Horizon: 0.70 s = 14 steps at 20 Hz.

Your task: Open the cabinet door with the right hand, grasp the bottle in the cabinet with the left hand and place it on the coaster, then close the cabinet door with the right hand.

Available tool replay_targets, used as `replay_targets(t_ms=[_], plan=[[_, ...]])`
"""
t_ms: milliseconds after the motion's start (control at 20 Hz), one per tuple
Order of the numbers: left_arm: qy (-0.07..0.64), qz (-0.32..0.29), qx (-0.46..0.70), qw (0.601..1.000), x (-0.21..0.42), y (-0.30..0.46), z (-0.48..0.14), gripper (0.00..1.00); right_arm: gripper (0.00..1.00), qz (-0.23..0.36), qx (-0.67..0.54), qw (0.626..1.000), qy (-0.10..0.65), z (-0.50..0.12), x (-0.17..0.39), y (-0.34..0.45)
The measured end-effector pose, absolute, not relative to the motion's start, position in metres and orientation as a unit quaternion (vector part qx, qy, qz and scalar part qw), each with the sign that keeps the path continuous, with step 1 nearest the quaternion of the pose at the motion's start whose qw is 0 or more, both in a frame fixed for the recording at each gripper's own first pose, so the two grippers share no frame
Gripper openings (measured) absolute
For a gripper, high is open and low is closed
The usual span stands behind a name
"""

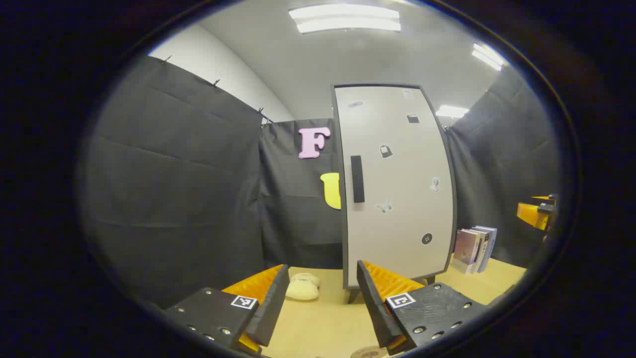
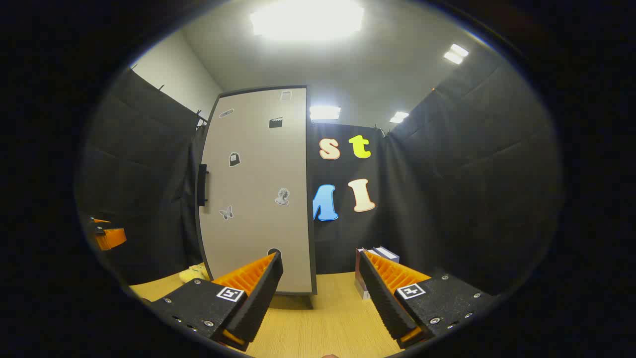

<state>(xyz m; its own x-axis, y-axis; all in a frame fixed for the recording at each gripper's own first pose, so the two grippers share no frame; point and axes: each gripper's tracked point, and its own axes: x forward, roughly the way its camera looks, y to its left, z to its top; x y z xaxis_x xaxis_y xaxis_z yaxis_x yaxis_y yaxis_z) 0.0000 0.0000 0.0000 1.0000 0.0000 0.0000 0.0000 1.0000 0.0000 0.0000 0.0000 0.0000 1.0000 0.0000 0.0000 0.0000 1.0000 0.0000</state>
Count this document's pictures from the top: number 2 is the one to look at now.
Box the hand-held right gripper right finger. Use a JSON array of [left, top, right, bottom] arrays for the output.
[[358, 250, 498, 350]]

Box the yellow plush toy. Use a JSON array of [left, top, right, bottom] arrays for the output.
[[178, 264, 212, 284]]

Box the purple and white book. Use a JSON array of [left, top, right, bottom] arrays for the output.
[[354, 248, 371, 300]]

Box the light grey cabinet door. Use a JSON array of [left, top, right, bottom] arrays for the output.
[[196, 86, 316, 295]]

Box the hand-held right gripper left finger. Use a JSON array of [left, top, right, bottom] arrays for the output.
[[148, 251, 284, 352]]

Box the large ceiling light panel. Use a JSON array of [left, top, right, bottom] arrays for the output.
[[250, 0, 365, 41]]

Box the black cabinet door handle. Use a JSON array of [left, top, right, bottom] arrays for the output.
[[197, 164, 210, 207]]

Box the black backdrop cloth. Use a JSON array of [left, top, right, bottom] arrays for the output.
[[77, 47, 564, 296]]

